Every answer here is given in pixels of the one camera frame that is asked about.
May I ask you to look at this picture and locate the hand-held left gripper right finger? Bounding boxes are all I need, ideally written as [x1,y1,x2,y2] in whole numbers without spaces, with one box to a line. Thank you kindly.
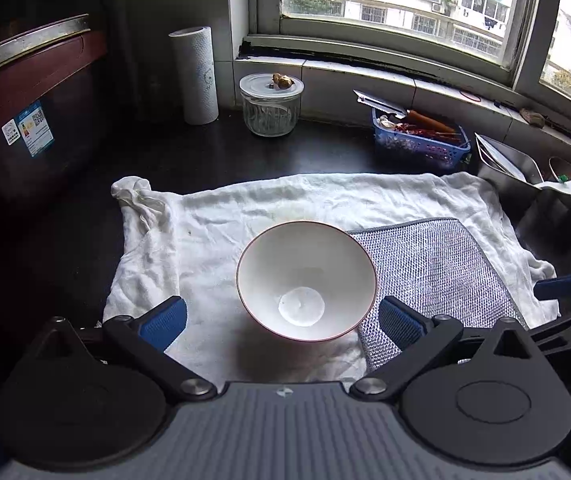
[349,296,541,403]

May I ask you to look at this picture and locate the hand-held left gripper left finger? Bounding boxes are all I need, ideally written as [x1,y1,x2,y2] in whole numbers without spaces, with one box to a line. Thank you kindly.
[40,296,218,405]

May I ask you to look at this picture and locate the silver mesh dishcloth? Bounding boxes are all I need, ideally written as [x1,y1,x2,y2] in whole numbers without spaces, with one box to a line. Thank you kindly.
[346,217,529,373]

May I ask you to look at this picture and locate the white bowl with red rim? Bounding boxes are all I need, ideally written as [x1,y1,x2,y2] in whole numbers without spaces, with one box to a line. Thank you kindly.
[236,221,378,343]

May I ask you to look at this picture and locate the white cloth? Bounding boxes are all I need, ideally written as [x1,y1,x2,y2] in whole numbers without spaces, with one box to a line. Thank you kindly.
[102,172,561,391]

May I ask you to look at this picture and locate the white plastic spoon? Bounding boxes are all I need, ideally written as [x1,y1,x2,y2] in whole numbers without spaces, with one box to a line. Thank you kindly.
[535,176,571,196]

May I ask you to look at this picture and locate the stainless steel container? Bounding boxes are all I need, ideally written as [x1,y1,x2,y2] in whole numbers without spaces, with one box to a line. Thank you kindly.
[474,132,571,243]

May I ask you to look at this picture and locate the blue plastic basket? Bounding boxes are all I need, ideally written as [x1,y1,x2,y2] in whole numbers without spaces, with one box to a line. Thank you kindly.
[371,107,471,171]

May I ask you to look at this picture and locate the dried red chilies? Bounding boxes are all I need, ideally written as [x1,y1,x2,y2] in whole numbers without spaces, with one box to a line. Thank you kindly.
[390,120,466,142]

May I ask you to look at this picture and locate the glass jar with lid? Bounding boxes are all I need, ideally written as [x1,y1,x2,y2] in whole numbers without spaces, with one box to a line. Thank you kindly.
[239,73,304,138]

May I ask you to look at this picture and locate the white paper towel roll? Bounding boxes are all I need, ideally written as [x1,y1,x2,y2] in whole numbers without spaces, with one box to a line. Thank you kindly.
[168,26,219,126]

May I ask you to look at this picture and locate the dark appliance with sticker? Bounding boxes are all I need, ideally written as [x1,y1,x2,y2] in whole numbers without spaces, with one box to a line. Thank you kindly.
[0,14,111,196]

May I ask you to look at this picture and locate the knife with brown handle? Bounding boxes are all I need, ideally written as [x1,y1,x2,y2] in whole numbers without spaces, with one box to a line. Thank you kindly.
[354,90,456,133]

